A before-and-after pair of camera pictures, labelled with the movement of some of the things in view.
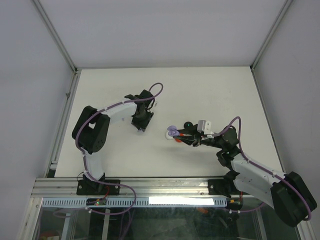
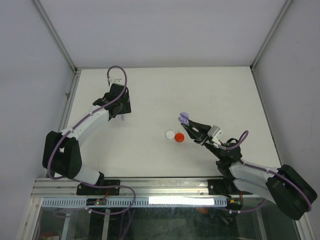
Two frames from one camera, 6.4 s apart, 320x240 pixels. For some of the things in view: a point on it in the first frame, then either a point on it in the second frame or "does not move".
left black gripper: [143, 124] to [126, 108]
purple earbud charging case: [172, 131] to [184, 118]
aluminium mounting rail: [66, 188] does not move
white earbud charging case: [168, 137] does not move
